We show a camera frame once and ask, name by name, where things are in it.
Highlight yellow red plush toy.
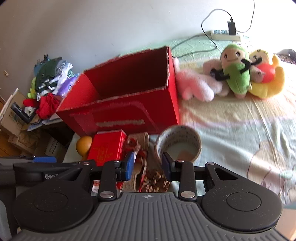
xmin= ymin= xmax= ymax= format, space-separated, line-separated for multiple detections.
xmin=249 ymin=49 xmax=285 ymax=99

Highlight cardboard boxes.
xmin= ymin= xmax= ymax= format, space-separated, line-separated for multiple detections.
xmin=1 ymin=88 xmax=41 ymax=154

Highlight large red cardboard box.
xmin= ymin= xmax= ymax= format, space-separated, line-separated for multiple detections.
xmin=57 ymin=46 xmax=180 ymax=136

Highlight green plush toy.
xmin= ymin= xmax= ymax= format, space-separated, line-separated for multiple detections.
xmin=210 ymin=44 xmax=252 ymax=98

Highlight black cylinder bottle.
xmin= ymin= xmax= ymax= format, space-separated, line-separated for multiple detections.
xmin=11 ymin=102 xmax=34 ymax=124

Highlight white power strip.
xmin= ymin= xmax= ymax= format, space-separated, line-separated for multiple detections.
xmin=210 ymin=30 xmax=241 ymax=42

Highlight packing tape roll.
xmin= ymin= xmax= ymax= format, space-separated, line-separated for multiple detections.
xmin=154 ymin=125 xmax=202 ymax=164

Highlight orange wooden gourd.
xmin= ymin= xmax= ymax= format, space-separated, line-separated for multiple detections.
xmin=76 ymin=136 xmax=92 ymax=161

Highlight pink plush toy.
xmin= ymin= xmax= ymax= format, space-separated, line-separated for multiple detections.
xmin=174 ymin=58 xmax=230 ymax=102

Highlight black charger cable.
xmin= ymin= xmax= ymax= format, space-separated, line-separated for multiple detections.
xmin=170 ymin=0 xmax=255 ymax=58

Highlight small red gift box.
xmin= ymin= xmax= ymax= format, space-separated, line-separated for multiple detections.
xmin=87 ymin=130 xmax=127 ymax=166

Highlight black charger adapter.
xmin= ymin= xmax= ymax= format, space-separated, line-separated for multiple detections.
xmin=227 ymin=20 xmax=236 ymax=36

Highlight brown pine cone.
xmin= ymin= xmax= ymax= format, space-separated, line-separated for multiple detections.
xmin=141 ymin=170 xmax=170 ymax=193

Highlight patterned scarf beige pouch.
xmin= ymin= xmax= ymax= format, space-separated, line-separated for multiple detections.
xmin=121 ymin=132 xmax=149 ymax=192

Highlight pile of clothes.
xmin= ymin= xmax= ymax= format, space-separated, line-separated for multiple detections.
xmin=23 ymin=54 xmax=78 ymax=122

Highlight cartoon print bed sheet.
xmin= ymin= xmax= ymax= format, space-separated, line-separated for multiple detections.
xmin=62 ymin=34 xmax=296 ymax=207

